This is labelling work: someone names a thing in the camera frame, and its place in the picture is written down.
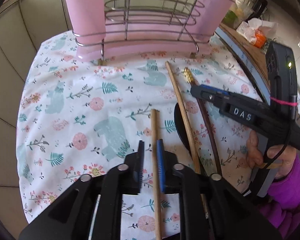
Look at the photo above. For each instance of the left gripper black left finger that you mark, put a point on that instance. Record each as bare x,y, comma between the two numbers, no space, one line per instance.
122,179

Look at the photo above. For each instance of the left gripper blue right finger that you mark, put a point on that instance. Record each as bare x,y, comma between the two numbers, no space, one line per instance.
169,183

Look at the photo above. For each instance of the fingers of the right gripper side view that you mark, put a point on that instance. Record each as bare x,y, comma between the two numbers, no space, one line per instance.
208,93

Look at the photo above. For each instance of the light wooden chopstick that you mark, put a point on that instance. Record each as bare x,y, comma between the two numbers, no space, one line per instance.
198,167
156,186

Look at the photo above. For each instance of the dark brown gold-tipped chopstick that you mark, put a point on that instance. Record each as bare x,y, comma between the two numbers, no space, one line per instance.
206,119

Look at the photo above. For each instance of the purple sleeve right forearm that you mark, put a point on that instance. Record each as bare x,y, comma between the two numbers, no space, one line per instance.
283,211

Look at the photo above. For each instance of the person's right hand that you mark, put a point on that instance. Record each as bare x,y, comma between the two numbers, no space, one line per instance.
288,158

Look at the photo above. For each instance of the white orange plastic bag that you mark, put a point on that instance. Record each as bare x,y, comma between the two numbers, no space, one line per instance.
258,32

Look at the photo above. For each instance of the floral tablecloth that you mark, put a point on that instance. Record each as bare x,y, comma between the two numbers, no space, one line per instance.
80,118

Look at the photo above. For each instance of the clear container with vegetables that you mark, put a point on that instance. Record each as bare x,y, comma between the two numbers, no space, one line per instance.
237,13

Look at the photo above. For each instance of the right pink utensil cup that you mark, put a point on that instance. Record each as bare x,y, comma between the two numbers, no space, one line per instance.
207,14

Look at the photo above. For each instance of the pink utensil cup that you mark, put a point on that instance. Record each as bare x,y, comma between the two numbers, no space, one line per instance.
88,20
207,14

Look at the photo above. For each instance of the black blender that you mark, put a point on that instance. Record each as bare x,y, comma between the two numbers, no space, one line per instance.
257,6

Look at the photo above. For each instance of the pink drip tray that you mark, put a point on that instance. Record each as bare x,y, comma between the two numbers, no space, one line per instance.
143,33

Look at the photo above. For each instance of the left pink utensil cup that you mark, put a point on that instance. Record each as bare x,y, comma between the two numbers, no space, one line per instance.
88,20

